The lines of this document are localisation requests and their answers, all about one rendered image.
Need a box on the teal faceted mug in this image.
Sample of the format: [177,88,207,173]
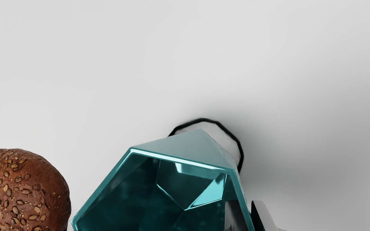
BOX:
[71,128,255,231]

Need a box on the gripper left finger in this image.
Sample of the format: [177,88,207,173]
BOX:
[224,200,249,231]

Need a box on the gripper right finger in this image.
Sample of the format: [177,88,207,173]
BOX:
[251,201,286,231]

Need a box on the brown seeded bread roll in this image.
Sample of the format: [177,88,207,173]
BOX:
[0,148,72,231]

